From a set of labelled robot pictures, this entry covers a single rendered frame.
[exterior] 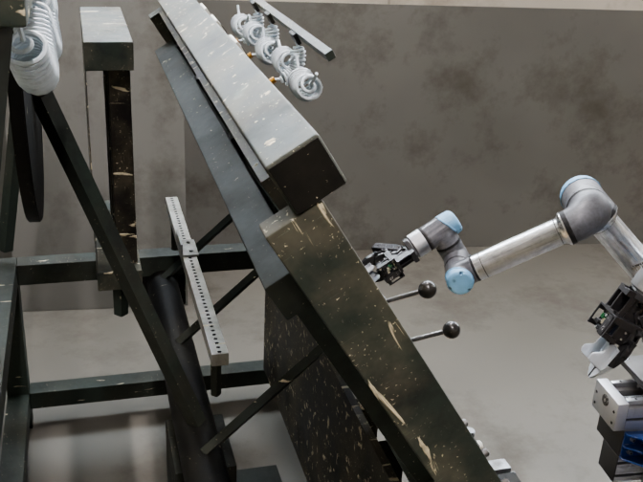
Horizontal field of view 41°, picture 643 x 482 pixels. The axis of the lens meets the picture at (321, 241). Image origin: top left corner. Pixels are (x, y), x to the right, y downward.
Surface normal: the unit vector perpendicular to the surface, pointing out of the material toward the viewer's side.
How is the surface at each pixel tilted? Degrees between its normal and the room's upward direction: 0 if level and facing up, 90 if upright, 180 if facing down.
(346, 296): 90
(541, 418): 0
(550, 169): 90
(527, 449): 0
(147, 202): 75
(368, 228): 90
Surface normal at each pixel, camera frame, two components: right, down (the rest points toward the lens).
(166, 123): 0.18, 0.15
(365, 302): 0.26, 0.40
